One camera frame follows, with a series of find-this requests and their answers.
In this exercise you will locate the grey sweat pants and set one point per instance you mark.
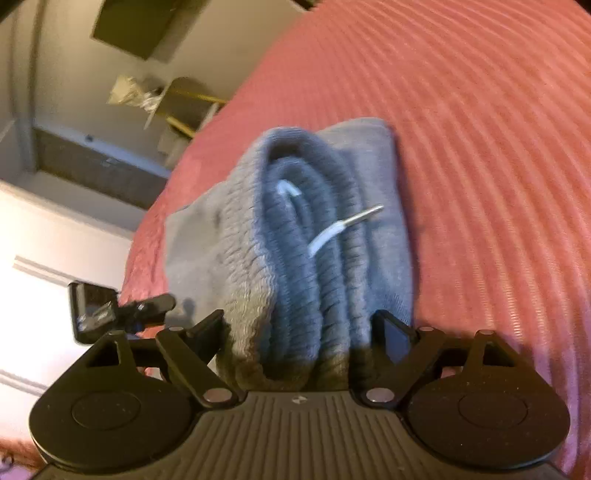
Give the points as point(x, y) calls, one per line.
point(295, 240)

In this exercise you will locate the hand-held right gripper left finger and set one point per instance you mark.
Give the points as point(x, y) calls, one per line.
point(207, 336)

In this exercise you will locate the red ribbed bedspread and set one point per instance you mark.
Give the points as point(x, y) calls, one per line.
point(485, 161)

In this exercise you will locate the white table decoration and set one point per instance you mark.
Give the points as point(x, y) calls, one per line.
point(134, 94)

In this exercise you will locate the white cylindrical bin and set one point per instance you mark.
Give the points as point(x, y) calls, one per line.
point(171, 144)

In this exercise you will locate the black wall television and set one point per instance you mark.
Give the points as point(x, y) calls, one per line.
point(136, 25)

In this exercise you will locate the dark door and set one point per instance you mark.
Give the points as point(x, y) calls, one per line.
point(99, 168)

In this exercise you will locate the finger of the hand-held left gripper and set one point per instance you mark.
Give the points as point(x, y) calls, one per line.
point(143, 307)

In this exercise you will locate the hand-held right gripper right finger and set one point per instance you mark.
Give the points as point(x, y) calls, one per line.
point(395, 344)

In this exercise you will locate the side table with gold legs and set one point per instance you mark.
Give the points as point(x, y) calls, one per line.
point(187, 104)

